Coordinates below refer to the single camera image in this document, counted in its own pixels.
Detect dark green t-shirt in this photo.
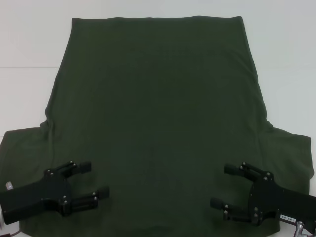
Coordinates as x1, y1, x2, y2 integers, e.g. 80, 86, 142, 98
0, 15, 316, 237

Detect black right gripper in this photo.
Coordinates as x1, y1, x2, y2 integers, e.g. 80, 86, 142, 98
210, 161, 316, 227

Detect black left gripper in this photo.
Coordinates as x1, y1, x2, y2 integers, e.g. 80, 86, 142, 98
0, 160, 111, 225

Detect dark red cable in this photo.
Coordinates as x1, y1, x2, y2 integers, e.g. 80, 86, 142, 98
0, 227, 22, 237

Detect silver elbow cable connector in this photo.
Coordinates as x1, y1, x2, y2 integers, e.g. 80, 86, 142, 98
293, 221, 309, 237

